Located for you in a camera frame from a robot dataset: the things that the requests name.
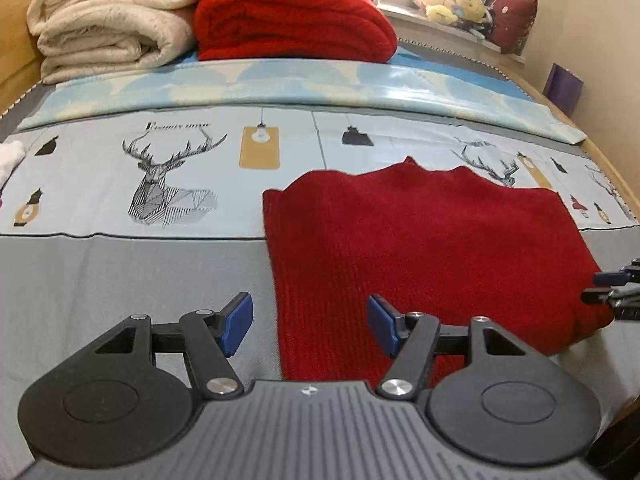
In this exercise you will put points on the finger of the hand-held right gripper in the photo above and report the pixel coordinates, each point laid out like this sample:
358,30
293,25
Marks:
600,295
612,277

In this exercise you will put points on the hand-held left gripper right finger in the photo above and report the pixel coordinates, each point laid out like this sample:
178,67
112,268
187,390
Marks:
382,322

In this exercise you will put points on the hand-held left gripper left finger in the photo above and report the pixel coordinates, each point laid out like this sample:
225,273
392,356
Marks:
236,322

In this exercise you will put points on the dark red knit sweater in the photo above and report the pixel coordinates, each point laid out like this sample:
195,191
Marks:
425,250

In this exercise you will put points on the deer print bed sheet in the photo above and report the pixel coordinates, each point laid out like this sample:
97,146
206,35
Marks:
100,285

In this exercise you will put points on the purple board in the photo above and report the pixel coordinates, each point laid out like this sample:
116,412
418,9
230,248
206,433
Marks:
562,89

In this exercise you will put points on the light blue patterned mat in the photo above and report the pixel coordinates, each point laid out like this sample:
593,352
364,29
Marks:
310,82

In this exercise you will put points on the dark red cushion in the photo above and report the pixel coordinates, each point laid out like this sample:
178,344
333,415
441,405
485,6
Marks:
515,22

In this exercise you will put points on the white cloth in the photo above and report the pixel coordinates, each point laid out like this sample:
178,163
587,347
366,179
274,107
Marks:
9,160

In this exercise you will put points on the white window sill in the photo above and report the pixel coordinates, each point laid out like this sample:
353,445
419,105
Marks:
450,32

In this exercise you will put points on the yellow and blue plush toy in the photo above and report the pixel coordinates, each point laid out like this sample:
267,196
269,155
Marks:
472,7

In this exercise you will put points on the folded red fleece blanket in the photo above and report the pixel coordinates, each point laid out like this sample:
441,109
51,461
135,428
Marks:
290,20

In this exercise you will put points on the folded cream fleece blanket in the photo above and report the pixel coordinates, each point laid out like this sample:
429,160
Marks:
110,25

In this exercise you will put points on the pale yellow plush toy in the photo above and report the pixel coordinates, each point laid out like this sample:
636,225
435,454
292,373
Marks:
435,0

